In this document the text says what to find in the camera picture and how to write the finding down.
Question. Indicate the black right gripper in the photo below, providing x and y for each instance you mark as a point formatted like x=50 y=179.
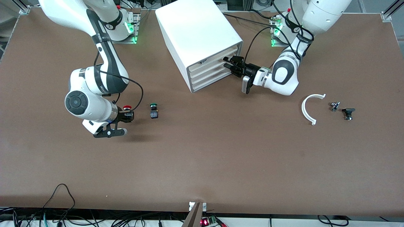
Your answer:
x=122 y=116

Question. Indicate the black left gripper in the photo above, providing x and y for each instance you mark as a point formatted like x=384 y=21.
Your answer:
x=250 y=70

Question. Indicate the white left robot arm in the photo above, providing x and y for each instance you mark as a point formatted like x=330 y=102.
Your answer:
x=284 y=75

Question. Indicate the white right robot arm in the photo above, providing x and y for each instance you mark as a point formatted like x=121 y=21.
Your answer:
x=91 y=104

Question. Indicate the green push button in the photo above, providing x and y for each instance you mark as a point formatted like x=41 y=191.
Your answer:
x=154 y=114

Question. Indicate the white curved plastic part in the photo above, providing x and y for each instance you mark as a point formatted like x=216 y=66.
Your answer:
x=303 y=109

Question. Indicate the small metal part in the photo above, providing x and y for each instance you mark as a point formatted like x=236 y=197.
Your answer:
x=334 y=106

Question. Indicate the small black plastic part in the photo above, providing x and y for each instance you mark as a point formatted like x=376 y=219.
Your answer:
x=348 y=111

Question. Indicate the circuit board with red light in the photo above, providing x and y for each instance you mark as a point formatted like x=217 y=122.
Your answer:
x=205 y=222

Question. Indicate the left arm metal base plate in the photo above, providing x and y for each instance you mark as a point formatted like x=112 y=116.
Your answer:
x=276 y=44

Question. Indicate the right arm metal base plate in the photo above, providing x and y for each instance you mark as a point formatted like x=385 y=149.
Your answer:
x=137 y=31

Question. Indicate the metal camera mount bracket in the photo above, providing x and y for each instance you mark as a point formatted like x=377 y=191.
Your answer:
x=194 y=217

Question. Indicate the aluminium corner post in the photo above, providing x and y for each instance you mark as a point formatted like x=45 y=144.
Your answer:
x=24 y=8
x=389 y=11

